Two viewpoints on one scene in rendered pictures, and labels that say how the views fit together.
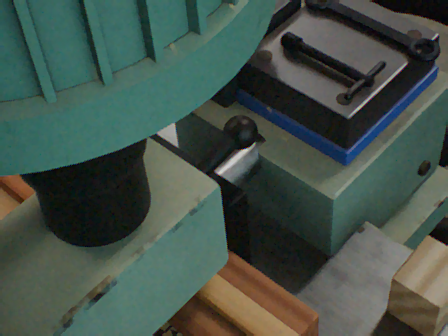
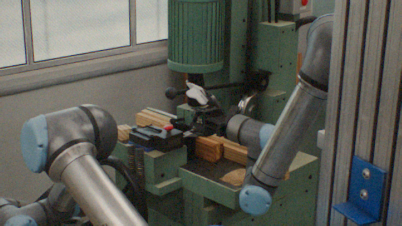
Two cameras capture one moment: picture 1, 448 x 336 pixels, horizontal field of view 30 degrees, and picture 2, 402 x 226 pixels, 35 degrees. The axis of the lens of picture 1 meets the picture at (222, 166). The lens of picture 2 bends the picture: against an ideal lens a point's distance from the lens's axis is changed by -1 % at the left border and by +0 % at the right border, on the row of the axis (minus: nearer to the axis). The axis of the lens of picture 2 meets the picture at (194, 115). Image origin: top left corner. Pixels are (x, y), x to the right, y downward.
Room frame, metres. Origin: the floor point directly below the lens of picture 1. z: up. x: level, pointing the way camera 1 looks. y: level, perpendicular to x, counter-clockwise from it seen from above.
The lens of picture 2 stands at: (2.18, -0.03, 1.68)
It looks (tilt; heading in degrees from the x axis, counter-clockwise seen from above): 19 degrees down; 177
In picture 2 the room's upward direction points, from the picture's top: 1 degrees clockwise
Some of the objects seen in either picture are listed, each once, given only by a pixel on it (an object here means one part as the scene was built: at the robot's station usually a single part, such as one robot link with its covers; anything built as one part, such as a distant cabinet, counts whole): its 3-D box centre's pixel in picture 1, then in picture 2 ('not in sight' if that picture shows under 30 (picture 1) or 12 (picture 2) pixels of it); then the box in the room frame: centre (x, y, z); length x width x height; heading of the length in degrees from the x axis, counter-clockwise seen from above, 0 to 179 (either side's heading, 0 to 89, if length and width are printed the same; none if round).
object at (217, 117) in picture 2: not in sight; (215, 122); (0.57, 0.10, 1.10); 0.12 x 0.09 x 0.08; 43
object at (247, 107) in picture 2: not in sight; (250, 110); (0.25, 0.24, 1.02); 0.12 x 0.03 x 0.12; 133
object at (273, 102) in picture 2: not in sight; (269, 108); (0.24, 0.30, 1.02); 0.09 x 0.07 x 0.12; 43
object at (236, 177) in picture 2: not in sight; (239, 174); (0.50, 0.18, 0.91); 0.10 x 0.07 x 0.02; 133
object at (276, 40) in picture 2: not in sight; (276, 46); (0.21, 0.32, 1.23); 0.09 x 0.08 x 0.15; 133
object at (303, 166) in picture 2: not in sight; (218, 174); (0.16, 0.15, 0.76); 0.57 x 0.45 x 0.09; 133
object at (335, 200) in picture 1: (311, 132); (155, 158); (0.39, -0.07, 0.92); 0.15 x 0.13 x 0.09; 43
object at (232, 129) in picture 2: not in sight; (239, 130); (0.62, 0.16, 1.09); 0.08 x 0.05 x 0.08; 133
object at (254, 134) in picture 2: not in sight; (262, 139); (0.68, 0.22, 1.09); 0.11 x 0.08 x 0.09; 43
